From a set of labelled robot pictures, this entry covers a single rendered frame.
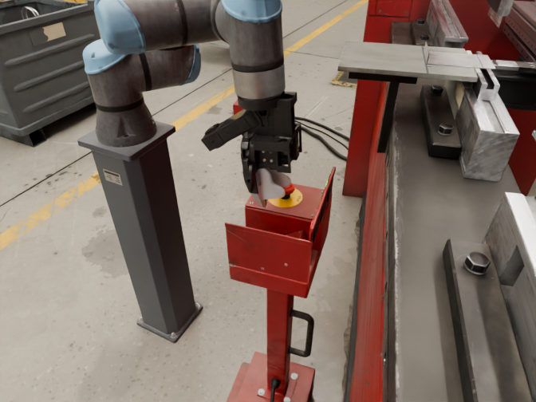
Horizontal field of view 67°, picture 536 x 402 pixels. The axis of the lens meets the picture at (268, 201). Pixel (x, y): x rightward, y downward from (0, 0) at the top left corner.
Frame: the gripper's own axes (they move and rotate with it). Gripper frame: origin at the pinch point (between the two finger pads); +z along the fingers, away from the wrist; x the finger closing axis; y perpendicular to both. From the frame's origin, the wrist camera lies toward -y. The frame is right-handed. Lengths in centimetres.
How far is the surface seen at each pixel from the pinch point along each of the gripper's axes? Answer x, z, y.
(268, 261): -4.8, 10.2, 2.3
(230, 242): -4.8, 6.9, -4.7
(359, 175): 121, 71, 4
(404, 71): 27.8, -14.4, 21.6
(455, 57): 39, -14, 31
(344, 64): 28.2, -15.4, 9.8
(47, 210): 62, 72, -143
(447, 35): 69, -11, 31
